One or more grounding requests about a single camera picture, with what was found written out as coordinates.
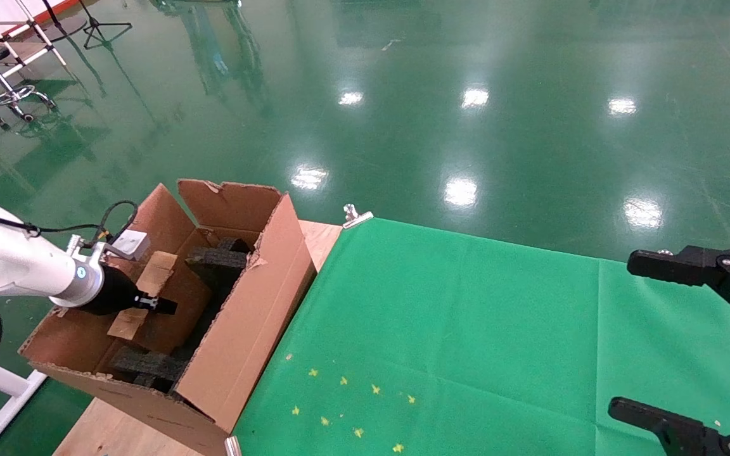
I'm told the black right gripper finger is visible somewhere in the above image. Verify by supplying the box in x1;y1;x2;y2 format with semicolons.
607;398;730;456
626;243;730;336

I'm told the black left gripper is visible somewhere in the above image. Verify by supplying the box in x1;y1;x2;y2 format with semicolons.
80;265;179;316

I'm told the small taped cardboard box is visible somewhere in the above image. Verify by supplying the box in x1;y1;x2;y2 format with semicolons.
106;251;179;341

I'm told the large open cardboard carton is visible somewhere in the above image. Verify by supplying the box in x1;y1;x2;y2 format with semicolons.
18;179;318;456

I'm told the black foam insert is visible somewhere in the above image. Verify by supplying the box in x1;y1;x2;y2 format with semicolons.
108;236;252;393

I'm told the green table cloth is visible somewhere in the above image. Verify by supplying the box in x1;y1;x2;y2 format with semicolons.
232;217;730;456

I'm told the black tripod stand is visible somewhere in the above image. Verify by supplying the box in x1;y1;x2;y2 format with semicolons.
77;0;132;50

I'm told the black round base stand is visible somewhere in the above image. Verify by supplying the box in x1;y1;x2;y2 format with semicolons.
41;0;87;42

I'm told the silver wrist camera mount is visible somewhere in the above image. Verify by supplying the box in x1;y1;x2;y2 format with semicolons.
67;229;151;262

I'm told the white pipe frame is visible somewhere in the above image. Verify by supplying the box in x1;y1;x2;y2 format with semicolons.
0;0;68;105

